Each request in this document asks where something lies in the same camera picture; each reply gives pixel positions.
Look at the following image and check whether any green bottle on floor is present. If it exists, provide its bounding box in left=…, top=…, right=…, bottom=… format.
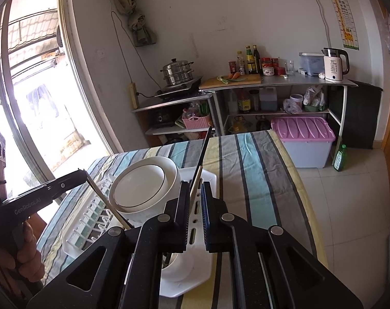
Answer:
left=332, top=144, right=347, bottom=171

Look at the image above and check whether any low grey shelf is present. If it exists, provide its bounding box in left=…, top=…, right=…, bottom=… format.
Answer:
left=132, top=92, right=217, bottom=147

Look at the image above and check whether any white power strip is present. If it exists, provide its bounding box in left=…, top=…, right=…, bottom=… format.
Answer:
left=129, top=82, right=139, bottom=109

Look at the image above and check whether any light wooden chopstick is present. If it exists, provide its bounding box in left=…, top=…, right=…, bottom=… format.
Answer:
left=189, top=165, right=203, bottom=211
left=85, top=171, right=134, bottom=229

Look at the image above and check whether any white dish drying rack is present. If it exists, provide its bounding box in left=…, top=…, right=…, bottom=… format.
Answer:
left=58, top=175, right=216, bottom=308

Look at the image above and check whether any clear blue food container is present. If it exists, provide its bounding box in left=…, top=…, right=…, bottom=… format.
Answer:
left=299, top=52, right=325, bottom=76

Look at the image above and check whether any dark soy sauce bottle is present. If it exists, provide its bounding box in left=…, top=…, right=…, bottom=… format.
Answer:
left=253, top=45, right=263, bottom=76

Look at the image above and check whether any stainless steel steamer pot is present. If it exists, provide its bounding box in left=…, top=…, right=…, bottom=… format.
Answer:
left=160, top=59, right=194, bottom=87

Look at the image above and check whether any striped tablecloth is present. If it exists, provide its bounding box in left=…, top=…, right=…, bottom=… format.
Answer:
left=37, top=131, right=328, bottom=308

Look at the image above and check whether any metal kitchen shelf table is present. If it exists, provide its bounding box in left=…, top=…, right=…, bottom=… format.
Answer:
left=199, top=73, right=357, bottom=149

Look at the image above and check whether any white bowl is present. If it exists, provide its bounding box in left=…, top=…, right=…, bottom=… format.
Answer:
left=109, top=156, right=181, bottom=227

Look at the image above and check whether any black induction cooker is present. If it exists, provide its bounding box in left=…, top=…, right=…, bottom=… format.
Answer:
left=155, top=77, right=202, bottom=99

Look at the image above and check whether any pink lid storage box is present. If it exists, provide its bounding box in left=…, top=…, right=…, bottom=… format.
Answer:
left=271, top=116, right=335, bottom=168

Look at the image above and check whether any white utensil holder cup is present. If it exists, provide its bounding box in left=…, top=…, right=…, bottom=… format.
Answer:
left=162, top=252, right=194, bottom=282

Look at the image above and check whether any wooden cutting board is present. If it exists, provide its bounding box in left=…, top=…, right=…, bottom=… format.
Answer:
left=200, top=74, right=262, bottom=89

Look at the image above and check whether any pink plastic basket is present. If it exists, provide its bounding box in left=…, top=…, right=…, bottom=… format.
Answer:
left=182, top=113, right=213, bottom=130

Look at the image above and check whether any giraffe height wall chart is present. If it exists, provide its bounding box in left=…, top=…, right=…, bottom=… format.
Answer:
left=331, top=0, right=359, bottom=50

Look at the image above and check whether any left hand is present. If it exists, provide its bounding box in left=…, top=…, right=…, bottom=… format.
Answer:
left=0, top=222, right=44, bottom=285

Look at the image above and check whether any white electric kettle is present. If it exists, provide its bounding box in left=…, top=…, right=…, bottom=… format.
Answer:
left=321, top=47, right=350, bottom=82

